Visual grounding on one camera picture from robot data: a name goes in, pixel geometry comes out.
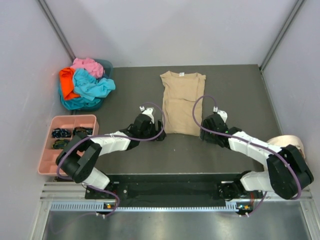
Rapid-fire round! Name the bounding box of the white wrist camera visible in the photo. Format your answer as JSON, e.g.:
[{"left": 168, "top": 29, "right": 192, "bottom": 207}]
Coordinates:
[
  {"left": 139, "top": 105, "right": 156, "bottom": 124},
  {"left": 213, "top": 106, "right": 228, "bottom": 123}
]

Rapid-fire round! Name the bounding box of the aluminium frame post right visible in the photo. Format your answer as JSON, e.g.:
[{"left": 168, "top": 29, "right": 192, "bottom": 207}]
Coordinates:
[{"left": 258, "top": 0, "right": 307, "bottom": 72}]

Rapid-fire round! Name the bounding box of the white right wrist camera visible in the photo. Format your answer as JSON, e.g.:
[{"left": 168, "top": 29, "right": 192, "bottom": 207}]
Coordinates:
[{"left": 213, "top": 106, "right": 228, "bottom": 123}]

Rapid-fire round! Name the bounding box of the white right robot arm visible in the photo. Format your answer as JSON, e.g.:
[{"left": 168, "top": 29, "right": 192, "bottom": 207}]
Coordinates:
[{"left": 200, "top": 112, "right": 314, "bottom": 200}]

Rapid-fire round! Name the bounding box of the cream fabric storage bag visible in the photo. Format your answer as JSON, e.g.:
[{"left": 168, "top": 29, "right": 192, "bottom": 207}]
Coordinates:
[{"left": 267, "top": 135, "right": 306, "bottom": 159}]

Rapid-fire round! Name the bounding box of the orange t shirt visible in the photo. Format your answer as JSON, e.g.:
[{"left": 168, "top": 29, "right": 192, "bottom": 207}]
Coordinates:
[{"left": 59, "top": 67, "right": 80, "bottom": 101}]

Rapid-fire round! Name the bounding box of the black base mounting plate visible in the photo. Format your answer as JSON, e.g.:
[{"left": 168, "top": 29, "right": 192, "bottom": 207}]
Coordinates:
[{"left": 84, "top": 181, "right": 241, "bottom": 208}]

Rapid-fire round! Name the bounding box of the slotted cable duct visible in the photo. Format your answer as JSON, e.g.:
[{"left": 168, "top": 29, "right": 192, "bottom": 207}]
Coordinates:
[{"left": 49, "top": 201, "right": 253, "bottom": 213}]

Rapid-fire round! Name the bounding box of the aluminium frame post left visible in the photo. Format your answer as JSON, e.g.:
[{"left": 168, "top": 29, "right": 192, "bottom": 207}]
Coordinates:
[{"left": 36, "top": 0, "right": 76, "bottom": 61}]

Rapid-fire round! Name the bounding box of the aluminium frame post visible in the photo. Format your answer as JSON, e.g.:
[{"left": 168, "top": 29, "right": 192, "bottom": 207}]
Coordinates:
[
  {"left": 36, "top": 0, "right": 76, "bottom": 61},
  {"left": 258, "top": 0, "right": 307, "bottom": 72}
]

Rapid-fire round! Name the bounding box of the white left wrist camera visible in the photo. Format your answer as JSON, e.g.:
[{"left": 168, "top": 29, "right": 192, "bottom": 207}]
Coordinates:
[{"left": 139, "top": 105, "right": 156, "bottom": 124}]

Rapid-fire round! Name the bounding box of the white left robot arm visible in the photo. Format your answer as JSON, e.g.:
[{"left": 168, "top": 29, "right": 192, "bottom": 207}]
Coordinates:
[{"left": 55, "top": 108, "right": 166, "bottom": 199}]

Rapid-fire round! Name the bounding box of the pink compartment tray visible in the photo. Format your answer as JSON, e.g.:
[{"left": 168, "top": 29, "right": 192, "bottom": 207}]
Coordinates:
[{"left": 37, "top": 114, "right": 99, "bottom": 176}]

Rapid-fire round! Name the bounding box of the beige t shirt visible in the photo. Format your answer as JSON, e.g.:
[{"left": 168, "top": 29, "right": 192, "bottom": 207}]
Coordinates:
[{"left": 160, "top": 71, "right": 206, "bottom": 137}]

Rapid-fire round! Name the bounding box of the pink t shirt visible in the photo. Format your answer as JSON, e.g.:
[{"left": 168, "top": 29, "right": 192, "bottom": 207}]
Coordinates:
[{"left": 70, "top": 58, "right": 105, "bottom": 78}]

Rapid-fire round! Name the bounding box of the cyan t shirt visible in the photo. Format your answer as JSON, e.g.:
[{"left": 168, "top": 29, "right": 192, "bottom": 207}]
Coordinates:
[{"left": 58, "top": 68, "right": 116, "bottom": 111}]

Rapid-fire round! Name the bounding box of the dark patterned rolled item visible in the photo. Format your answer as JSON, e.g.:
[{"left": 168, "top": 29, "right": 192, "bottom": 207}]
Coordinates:
[
  {"left": 72, "top": 126, "right": 93, "bottom": 136},
  {"left": 51, "top": 138, "right": 70, "bottom": 150},
  {"left": 51, "top": 128, "right": 72, "bottom": 139}
]

